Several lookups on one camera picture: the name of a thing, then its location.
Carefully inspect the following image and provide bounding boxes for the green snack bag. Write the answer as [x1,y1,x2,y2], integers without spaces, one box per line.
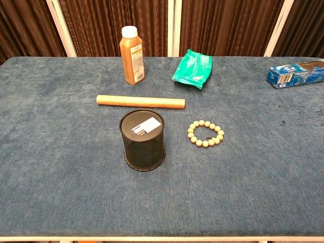
[171,48,213,90]

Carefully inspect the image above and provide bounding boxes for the white partition post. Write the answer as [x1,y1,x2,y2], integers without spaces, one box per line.
[263,0,296,57]
[167,0,182,57]
[46,0,77,58]

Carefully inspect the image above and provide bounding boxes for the dark brown curtain panel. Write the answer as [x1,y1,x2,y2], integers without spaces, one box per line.
[0,0,67,64]
[272,0,324,58]
[179,0,286,57]
[58,0,169,57]

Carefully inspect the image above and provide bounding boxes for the wooden bead bracelet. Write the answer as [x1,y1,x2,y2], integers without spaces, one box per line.
[187,119,225,148]

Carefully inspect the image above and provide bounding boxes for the blue cookie box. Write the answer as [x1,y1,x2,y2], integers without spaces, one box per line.
[266,58,324,90]

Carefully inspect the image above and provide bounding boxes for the black mesh pen holder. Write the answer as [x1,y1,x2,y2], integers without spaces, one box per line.
[119,108,167,172]

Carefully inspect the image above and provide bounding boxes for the white table frame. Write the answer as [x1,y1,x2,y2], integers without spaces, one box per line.
[0,236,324,242]

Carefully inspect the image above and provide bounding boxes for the brown juice bottle white cap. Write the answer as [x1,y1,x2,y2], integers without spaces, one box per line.
[119,25,147,86]

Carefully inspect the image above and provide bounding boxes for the blue table cloth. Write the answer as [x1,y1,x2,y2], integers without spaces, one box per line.
[0,56,324,238]

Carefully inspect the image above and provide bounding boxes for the wooden rolling pin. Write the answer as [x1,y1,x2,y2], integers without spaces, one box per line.
[96,94,186,110]

